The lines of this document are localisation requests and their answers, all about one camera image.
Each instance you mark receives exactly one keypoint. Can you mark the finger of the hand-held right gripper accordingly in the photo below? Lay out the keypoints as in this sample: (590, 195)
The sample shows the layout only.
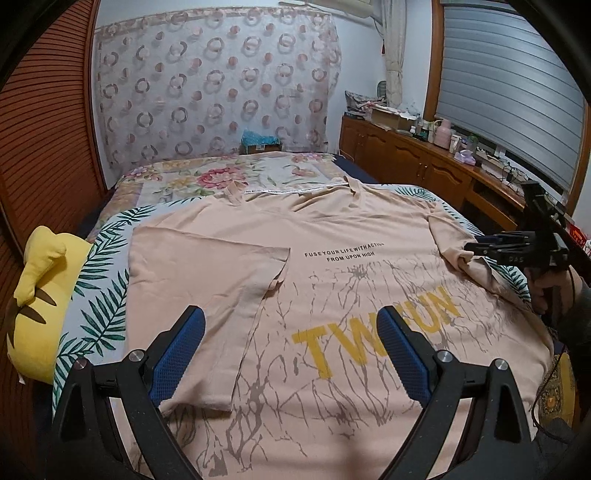
(489, 244)

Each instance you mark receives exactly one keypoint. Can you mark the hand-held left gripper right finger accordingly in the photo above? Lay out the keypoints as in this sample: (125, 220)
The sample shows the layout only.
(400, 353)

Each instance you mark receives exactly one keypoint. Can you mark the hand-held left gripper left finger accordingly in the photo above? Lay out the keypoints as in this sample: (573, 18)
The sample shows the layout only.
(181, 353)

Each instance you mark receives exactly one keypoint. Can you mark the peach printed t-shirt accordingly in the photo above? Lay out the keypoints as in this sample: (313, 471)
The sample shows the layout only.
(323, 286)

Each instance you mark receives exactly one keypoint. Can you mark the person's right forearm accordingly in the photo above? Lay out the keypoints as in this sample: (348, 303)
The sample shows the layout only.
(577, 318)

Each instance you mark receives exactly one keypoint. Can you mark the person's right hand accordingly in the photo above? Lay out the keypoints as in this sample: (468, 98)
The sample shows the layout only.
(539, 288)

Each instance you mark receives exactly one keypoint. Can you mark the purple tissue pack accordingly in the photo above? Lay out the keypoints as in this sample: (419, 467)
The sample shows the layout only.
(465, 158)

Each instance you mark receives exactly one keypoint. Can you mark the leaf print bed sheet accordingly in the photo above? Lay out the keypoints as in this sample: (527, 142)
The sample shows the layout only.
(92, 277)

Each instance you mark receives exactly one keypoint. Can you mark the pink thermos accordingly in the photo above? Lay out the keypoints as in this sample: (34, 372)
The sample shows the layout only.
(445, 134)

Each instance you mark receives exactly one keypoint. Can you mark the grey window blind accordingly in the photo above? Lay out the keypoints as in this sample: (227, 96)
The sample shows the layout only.
(508, 83)

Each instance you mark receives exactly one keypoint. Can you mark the navy mattress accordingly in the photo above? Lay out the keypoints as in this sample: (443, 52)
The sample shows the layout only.
(355, 170)

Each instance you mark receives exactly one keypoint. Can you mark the yellow plush toy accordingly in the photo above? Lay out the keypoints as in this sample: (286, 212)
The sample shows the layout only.
(37, 286)

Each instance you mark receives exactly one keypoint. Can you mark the cardboard box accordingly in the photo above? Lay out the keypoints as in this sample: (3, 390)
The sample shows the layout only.
(390, 119)

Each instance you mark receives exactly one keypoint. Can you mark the floral blanket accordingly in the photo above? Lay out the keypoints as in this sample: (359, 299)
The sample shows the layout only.
(207, 177)

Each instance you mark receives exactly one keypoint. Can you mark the patterned cloth pile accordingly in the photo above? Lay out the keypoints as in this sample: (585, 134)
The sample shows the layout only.
(362, 101)

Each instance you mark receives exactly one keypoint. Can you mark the cream curtain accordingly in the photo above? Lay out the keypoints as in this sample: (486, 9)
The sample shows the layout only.
(401, 50)

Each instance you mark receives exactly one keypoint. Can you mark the teal box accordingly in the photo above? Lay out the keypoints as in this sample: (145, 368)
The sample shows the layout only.
(258, 141)

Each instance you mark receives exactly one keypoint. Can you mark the wooden louvred wardrobe door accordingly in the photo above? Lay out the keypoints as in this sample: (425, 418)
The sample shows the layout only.
(41, 138)

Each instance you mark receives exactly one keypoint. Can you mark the circle pattern cloth cover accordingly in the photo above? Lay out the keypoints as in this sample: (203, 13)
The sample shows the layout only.
(207, 83)

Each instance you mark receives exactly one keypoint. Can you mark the white air conditioner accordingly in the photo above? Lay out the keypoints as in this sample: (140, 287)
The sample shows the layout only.
(332, 7)

